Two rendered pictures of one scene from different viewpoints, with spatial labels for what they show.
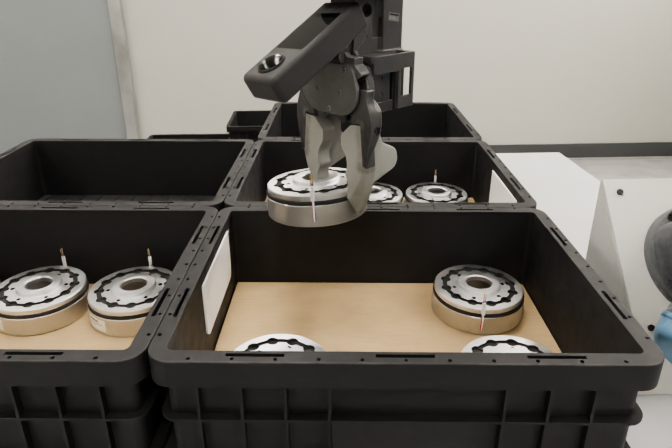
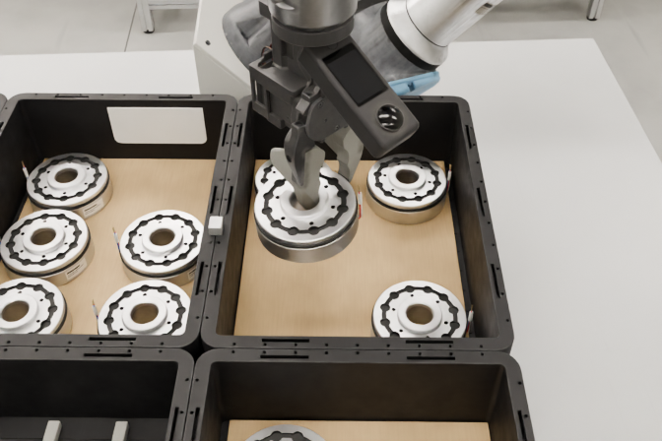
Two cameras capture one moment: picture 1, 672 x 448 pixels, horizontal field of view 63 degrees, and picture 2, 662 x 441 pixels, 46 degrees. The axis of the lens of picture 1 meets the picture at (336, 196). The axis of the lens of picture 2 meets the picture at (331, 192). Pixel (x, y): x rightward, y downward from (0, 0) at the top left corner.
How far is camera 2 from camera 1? 0.84 m
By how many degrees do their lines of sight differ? 75
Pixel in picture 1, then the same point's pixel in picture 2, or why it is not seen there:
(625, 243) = (243, 76)
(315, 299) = (272, 312)
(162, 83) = not seen: outside the picture
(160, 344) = (494, 342)
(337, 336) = (337, 293)
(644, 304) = not seen: hidden behind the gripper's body
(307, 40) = (375, 81)
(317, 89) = (324, 121)
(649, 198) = (214, 32)
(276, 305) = not seen: hidden behind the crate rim
